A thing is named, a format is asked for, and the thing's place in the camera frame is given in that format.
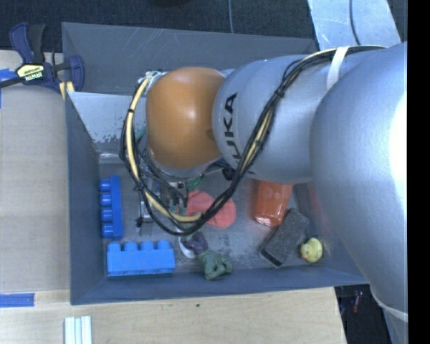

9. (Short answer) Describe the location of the dark blue toy brick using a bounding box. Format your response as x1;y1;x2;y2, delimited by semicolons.
99;174;125;239

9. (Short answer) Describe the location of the grey metal bin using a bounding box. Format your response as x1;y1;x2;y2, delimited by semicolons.
60;21;371;306

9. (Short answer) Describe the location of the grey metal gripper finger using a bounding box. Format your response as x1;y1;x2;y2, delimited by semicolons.
139;199;156;237

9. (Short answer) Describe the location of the green toy figure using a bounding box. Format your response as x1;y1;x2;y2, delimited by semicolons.
199;249;234;281

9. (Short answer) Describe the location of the purple and white toy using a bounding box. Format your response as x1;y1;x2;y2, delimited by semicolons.
178;229;210;259

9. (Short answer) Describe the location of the salmon red cloth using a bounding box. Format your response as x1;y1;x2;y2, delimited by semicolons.
184;189;237;229

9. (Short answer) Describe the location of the light blue toy brick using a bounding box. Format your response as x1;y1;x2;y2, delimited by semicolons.
105;239;177;277

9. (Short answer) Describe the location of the dark grey sponge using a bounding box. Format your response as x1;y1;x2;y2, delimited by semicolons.
259;207;310;267

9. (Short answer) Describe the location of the orange plastic bottle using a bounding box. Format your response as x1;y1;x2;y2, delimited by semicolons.
252;178;295;228

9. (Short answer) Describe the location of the pale wood board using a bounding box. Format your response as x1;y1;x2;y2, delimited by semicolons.
0;84;72;294

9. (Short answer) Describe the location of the yellow rubber duck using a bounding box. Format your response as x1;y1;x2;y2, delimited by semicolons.
300;236;325;264

